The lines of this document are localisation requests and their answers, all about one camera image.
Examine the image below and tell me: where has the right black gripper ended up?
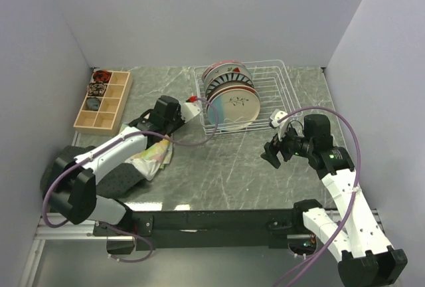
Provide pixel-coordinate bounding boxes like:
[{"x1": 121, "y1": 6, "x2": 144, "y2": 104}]
[{"x1": 260, "y1": 123, "x2": 313, "y2": 168}]

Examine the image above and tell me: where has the floral pastel cloth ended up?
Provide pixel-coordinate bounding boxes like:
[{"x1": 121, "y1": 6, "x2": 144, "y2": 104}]
[{"x1": 126, "y1": 140, "x2": 173, "y2": 169}]

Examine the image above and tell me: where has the cream blue plate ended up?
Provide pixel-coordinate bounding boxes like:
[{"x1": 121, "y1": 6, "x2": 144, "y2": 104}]
[{"x1": 207, "y1": 90, "x2": 261, "y2": 131}]

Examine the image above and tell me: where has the red teal floral plate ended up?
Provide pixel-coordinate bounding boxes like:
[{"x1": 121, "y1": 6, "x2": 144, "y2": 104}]
[{"x1": 207, "y1": 84, "x2": 257, "y2": 102}]

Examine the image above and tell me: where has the watermelon pattern plate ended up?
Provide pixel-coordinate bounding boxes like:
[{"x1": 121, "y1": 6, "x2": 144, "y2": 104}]
[{"x1": 202, "y1": 63, "x2": 252, "y2": 81}]

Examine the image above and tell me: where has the blue striped white plate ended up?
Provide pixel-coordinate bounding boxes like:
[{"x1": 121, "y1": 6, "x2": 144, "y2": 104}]
[{"x1": 204, "y1": 72, "x2": 254, "y2": 93}]

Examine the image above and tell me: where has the maroon rim beige plate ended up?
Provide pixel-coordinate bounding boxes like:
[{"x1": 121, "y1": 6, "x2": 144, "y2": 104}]
[{"x1": 206, "y1": 80, "x2": 254, "y2": 99}]

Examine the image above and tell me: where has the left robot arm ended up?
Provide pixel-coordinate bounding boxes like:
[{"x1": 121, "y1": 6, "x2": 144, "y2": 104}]
[{"x1": 42, "y1": 96, "x2": 201, "y2": 235}]

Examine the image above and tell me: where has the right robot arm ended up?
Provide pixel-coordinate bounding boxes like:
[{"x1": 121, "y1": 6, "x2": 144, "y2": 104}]
[{"x1": 261, "y1": 110, "x2": 408, "y2": 286}]

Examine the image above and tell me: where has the wooden compartment box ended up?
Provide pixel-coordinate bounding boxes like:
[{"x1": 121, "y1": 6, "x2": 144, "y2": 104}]
[{"x1": 74, "y1": 70, "x2": 132, "y2": 136}]

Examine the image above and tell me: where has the black table front beam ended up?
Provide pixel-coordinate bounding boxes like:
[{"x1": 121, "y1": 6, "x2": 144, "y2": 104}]
[{"x1": 117, "y1": 205, "x2": 311, "y2": 249}]

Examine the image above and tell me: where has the grey fabric item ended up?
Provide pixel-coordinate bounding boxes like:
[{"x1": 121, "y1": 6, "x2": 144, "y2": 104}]
[{"x1": 85, "y1": 97, "x2": 102, "y2": 112}]

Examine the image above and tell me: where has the red black fabric item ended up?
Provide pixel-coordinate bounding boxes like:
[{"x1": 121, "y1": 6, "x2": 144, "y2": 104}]
[{"x1": 92, "y1": 70, "x2": 112, "y2": 84}]

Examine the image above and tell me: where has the patterned brown fabric item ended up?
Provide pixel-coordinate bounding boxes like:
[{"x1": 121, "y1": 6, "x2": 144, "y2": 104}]
[{"x1": 87, "y1": 82, "x2": 107, "y2": 97}]

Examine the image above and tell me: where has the dark dotted cloth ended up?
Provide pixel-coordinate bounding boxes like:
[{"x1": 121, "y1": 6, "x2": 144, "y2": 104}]
[{"x1": 40, "y1": 145, "x2": 146, "y2": 199}]

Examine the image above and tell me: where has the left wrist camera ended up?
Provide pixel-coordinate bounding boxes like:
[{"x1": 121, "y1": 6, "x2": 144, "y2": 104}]
[{"x1": 181, "y1": 96, "x2": 201, "y2": 123}]

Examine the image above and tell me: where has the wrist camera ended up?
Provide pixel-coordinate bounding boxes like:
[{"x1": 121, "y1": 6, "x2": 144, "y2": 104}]
[
  {"x1": 269, "y1": 109, "x2": 290, "y2": 140},
  {"x1": 181, "y1": 96, "x2": 201, "y2": 123}
]

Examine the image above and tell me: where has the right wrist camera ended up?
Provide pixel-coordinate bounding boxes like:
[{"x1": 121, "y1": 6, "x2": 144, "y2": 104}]
[{"x1": 269, "y1": 109, "x2": 290, "y2": 140}]

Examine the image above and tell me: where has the white wire dish rack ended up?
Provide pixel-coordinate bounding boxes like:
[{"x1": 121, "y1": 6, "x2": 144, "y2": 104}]
[{"x1": 193, "y1": 59, "x2": 303, "y2": 137}]

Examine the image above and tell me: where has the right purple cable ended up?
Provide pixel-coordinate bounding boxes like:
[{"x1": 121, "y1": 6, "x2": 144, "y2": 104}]
[{"x1": 275, "y1": 106, "x2": 361, "y2": 287}]

